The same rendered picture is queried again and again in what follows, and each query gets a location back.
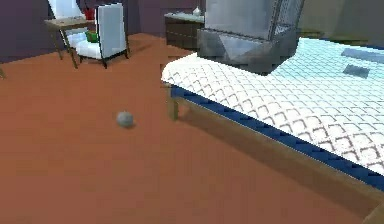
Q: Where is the grey ball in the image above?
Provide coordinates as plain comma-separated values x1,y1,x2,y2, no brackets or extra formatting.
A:
116,110,135,128

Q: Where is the dark chest of drawers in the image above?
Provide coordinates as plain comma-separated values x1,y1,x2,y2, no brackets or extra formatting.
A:
164,12,206,52

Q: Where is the grey box-shaped object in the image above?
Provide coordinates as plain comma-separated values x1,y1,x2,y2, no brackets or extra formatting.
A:
196,0,306,76

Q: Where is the white quilted wooden bed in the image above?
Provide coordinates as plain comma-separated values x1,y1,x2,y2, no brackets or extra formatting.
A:
161,37,384,224

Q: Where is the white armchair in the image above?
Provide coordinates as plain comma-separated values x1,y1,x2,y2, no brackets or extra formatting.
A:
75,2,131,70

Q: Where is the green object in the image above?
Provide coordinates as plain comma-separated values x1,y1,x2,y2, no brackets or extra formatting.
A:
85,30,100,44

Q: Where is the red object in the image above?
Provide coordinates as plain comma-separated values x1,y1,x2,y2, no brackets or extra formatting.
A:
83,7,96,21

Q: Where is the small wooden table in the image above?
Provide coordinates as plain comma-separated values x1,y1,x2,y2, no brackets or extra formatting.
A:
44,16,96,70

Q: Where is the white chair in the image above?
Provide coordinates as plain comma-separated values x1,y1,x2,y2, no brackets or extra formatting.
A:
47,0,88,48

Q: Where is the small dark grey rectangle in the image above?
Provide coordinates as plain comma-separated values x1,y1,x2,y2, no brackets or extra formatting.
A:
342,64,371,79

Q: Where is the grey flat pillow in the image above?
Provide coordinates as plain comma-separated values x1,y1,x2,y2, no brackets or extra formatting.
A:
340,48,384,64

